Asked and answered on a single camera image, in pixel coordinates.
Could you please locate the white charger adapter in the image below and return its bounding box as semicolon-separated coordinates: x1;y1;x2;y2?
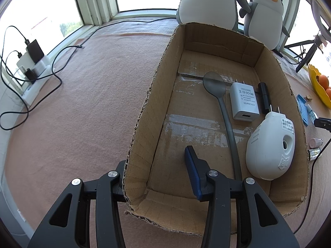
229;80;260;122

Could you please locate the blue phone stand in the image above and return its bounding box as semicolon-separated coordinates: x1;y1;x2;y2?
297;94;311;126

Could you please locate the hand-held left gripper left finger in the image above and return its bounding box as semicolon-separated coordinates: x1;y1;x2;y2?
27;160;127;248

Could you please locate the white plug-in device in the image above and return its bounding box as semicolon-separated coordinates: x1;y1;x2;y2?
246;105;296;181

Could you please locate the paper tag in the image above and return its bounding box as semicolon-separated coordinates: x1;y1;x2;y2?
314;33;327;48

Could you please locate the black plug adapter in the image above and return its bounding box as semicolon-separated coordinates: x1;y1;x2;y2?
24;68;37;84

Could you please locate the white power strip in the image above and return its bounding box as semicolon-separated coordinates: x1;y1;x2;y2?
16;55;52;106

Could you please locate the black tripod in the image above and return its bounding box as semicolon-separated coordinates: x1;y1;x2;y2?
283;35;326;73

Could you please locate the white window frame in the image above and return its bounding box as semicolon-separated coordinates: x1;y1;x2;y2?
0;0;331;57

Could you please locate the grey spoon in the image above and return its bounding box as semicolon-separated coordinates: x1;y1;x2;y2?
203;72;243;181

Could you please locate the black cylinder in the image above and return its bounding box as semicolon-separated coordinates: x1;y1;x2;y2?
259;82;270;114

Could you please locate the white power bank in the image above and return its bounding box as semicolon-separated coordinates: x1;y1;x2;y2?
17;52;34;70

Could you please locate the small penguin plush toy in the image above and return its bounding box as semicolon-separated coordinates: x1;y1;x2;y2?
239;0;290;51

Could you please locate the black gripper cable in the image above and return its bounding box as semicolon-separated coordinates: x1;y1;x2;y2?
293;138;331;234

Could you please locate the large penguin plush toy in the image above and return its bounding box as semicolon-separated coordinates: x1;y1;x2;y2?
173;0;251;31

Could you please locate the yellow bowl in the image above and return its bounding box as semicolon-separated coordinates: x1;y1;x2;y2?
308;64;331;106

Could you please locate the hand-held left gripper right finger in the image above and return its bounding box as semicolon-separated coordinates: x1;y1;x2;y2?
184;146;300;248

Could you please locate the black power bank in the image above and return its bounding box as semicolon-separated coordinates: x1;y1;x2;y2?
26;39;45;64

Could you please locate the cardboard box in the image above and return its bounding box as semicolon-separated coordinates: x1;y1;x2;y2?
122;22;310;237

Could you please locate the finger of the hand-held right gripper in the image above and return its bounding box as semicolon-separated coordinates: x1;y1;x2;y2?
314;117;331;132

